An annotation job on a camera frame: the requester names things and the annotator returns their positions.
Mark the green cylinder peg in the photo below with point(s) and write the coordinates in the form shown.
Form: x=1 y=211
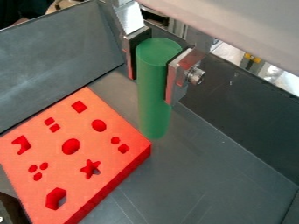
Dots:
x=152 y=55

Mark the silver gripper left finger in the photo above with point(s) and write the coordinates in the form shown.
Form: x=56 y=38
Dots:
x=133 y=31

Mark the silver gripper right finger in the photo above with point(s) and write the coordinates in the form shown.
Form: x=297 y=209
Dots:
x=183 y=71

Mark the red shape-sorting block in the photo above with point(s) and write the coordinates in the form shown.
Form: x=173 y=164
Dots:
x=68 y=156

